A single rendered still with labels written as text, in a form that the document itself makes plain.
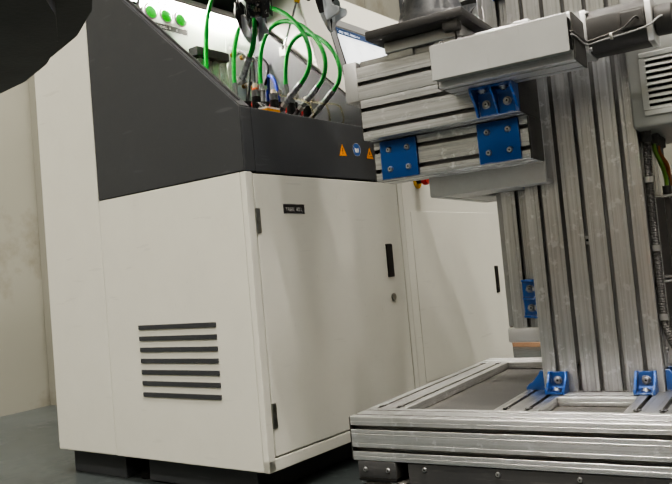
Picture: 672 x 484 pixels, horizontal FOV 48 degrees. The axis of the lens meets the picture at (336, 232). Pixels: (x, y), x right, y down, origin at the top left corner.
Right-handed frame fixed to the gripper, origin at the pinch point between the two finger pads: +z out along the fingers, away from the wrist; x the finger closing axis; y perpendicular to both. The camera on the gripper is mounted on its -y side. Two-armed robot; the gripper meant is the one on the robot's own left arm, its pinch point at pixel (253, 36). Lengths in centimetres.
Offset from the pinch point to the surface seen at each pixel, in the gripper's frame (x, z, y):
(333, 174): 9.1, 28.9, 31.7
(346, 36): 50, 33, -46
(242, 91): 6, 40, -37
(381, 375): 8, 77, 66
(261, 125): -10.5, 6.2, 32.7
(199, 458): -48, 71, 74
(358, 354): 1, 66, 64
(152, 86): -30.5, 5.7, 3.5
